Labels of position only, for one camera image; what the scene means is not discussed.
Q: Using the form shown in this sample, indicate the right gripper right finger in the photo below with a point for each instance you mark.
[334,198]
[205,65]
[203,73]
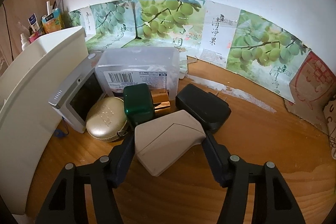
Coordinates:
[273,200]

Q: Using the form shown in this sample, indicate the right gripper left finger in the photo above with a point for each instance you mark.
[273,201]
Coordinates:
[65,202]

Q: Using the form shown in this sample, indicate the white plastic storage bin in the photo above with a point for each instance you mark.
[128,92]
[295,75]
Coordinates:
[27,119]

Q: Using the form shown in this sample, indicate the beige angular case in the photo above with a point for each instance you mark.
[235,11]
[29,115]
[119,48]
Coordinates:
[161,142]

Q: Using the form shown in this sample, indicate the gold oval compact case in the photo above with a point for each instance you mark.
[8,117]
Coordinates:
[106,120]

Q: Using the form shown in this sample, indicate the black charger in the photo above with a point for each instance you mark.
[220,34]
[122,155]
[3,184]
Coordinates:
[208,109]

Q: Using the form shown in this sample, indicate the beige letter print bag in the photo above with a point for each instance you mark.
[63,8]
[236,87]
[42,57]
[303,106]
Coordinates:
[329,112]

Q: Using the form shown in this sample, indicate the green and gold box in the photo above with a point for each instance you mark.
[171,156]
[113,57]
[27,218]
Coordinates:
[141,105]

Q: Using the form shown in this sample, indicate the brown cardboard sheet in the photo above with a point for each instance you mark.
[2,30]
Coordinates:
[311,88]

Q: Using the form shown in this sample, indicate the grape pattern paper backdrop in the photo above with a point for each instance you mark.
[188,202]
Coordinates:
[231,38]

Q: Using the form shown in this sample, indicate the translucent plastic box with barcode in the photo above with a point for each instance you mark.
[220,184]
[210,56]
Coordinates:
[158,67]

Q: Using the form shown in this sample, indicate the white spray bottle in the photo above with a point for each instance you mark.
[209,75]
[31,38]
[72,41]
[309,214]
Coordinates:
[24,41]

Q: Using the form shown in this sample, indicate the red pen can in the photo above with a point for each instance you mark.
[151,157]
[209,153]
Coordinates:
[36,35]

